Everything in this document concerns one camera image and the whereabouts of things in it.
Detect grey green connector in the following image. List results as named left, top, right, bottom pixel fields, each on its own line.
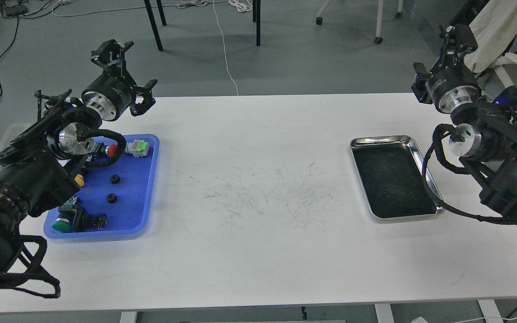
left=124, top=140, right=150, bottom=158

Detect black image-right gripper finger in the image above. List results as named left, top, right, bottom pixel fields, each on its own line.
left=439, top=24, right=478, bottom=63
left=411, top=62, right=433, bottom=105

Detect beige cloth on chair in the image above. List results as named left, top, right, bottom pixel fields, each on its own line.
left=464, top=0, right=517, bottom=73

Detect yellow push button switch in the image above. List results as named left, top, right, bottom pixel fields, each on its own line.
left=74, top=173, right=85, bottom=187

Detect white floor cable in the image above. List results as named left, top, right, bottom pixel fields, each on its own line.
left=177, top=0, right=253, bottom=96

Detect black switch block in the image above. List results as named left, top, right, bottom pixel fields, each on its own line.
left=72, top=209, right=107, bottom=232

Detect blue plastic tray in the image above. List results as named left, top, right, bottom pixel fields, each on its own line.
left=43, top=134, right=160, bottom=240

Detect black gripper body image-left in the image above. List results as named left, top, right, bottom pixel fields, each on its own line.
left=82, top=61, right=142, bottom=122

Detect silver metal tray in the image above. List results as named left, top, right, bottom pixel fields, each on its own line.
left=350, top=135, right=444, bottom=222

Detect white rolling chair base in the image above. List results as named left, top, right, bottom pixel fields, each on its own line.
left=315, top=0, right=407, bottom=45

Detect green push button switch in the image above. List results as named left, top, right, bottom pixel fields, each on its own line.
left=52, top=196, right=82, bottom=233

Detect black chair legs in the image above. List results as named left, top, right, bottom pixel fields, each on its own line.
left=144, top=0, right=261, bottom=52

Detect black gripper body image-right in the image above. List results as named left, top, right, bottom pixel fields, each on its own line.
left=411, top=24, right=482, bottom=113

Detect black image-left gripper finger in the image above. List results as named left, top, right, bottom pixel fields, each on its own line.
left=129, top=80, right=158, bottom=117
left=91, top=39, right=135, bottom=68

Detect red push button switch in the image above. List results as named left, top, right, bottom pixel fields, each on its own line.
left=86, top=142, right=124, bottom=162

